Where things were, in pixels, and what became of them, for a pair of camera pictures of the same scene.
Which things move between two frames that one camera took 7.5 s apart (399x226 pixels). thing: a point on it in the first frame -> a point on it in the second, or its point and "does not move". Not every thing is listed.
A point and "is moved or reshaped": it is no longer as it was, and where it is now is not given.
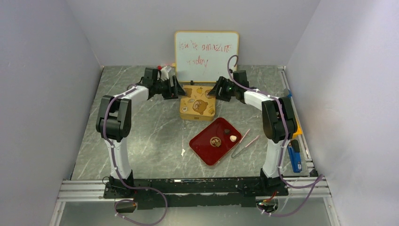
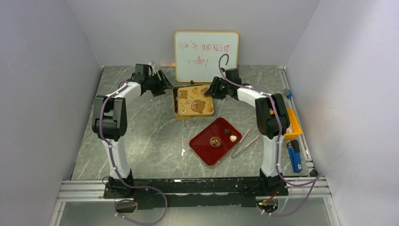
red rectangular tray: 216,141 does not move
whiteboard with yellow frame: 203,56 does not move
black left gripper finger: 180,90 -> 164,82
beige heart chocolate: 233,138 does not move
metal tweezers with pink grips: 232,155 does not move
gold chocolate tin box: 195,117 is moved or reshaped
